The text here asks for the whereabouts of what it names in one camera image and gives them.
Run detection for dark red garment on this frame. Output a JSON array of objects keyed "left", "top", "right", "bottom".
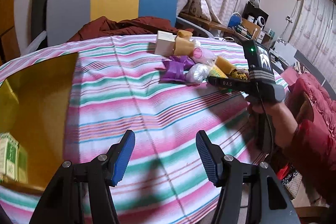
[{"left": 68, "top": 16, "right": 194, "bottom": 42}]

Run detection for amber storage box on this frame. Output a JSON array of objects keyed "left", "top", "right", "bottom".
[{"left": 1, "top": 53, "right": 78, "bottom": 194}]

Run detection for person right hand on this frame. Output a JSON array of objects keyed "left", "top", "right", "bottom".
[{"left": 245, "top": 96, "right": 298, "bottom": 149}]

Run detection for white plastic bag ball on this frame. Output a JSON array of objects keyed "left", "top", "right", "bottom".
[{"left": 186, "top": 63, "right": 210, "bottom": 84}]

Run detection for cream wooden block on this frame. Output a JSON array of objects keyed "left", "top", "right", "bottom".
[{"left": 154, "top": 31, "right": 176, "bottom": 57}]

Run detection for pink capped plastic packet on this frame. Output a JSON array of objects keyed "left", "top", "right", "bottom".
[{"left": 191, "top": 47, "right": 216, "bottom": 66}]

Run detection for wooden wardrobe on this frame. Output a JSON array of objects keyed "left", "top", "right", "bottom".
[{"left": 0, "top": 0, "right": 20, "bottom": 65}]

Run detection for small tan sponge block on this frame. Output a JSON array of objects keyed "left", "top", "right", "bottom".
[{"left": 177, "top": 30, "right": 193, "bottom": 40}]

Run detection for grey yellow blue chair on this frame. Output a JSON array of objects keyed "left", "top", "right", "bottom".
[{"left": 46, "top": 0, "right": 177, "bottom": 47}]

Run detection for black rolled mat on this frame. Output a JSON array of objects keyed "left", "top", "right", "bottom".
[{"left": 30, "top": 0, "right": 47, "bottom": 41}]

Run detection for red quilted sleeve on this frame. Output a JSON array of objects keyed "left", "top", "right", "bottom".
[{"left": 284, "top": 73, "right": 335, "bottom": 205}]

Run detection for yellow green cracker packet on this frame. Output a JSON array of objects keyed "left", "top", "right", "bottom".
[{"left": 209, "top": 65, "right": 228, "bottom": 79}]

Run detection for purple snack wrapper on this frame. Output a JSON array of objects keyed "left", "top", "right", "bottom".
[{"left": 160, "top": 56, "right": 195, "bottom": 83}]

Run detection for cluttered wooden desk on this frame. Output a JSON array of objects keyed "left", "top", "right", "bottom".
[{"left": 179, "top": 12, "right": 274, "bottom": 48}]

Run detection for striped pink green tablecloth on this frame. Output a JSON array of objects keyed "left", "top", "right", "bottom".
[{"left": 1, "top": 35, "right": 265, "bottom": 223}]

